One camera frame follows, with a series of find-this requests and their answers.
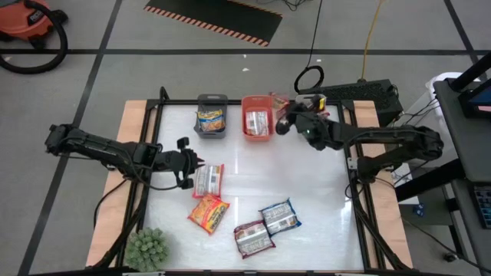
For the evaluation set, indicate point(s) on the black computer case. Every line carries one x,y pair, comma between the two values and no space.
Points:
356,96

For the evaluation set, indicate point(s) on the blue ramen noodle pack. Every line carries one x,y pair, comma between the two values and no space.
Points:
211,120
280,216

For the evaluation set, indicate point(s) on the dark grey plastic bin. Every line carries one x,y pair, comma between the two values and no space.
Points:
211,100

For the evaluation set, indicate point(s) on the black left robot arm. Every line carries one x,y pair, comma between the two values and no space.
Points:
96,147

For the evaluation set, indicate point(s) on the black hazard-striped floor mat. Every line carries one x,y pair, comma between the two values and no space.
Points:
215,19

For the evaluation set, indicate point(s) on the maroon ramen noodle pack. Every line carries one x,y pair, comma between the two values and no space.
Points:
279,102
254,239

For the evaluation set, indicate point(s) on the grey equipment cart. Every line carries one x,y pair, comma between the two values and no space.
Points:
468,145

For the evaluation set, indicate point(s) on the orange plastic bin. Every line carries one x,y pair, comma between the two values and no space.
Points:
257,103

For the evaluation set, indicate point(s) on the light grey plastic bin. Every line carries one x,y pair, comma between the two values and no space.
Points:
303,98

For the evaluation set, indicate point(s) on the green artificial plant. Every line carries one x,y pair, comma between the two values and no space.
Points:
146,250

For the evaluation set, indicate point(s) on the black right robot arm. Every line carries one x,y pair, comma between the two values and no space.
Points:
383,136

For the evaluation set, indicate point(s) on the black keyboard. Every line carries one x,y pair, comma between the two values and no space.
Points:
484,207

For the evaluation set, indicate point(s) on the red vacuum cleaner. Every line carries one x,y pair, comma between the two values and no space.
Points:
62,42

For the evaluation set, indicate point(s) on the orange shop vacuum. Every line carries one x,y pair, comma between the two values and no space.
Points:
23,21

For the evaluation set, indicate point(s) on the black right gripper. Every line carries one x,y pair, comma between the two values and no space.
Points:
312,122

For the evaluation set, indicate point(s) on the white waste bin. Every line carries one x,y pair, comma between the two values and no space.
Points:
430,90

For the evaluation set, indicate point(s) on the white paper sheet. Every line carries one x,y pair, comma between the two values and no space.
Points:
403,173

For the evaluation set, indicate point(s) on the black cart beam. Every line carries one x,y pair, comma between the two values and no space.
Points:
429,184

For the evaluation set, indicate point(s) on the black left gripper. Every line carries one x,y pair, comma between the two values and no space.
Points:
170,161

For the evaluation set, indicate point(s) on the small blue object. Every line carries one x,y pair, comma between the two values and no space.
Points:
420,210

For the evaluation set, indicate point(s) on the silver mounting plate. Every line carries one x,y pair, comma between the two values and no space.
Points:
352,163

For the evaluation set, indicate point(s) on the black screen device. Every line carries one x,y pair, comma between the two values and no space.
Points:
479,101

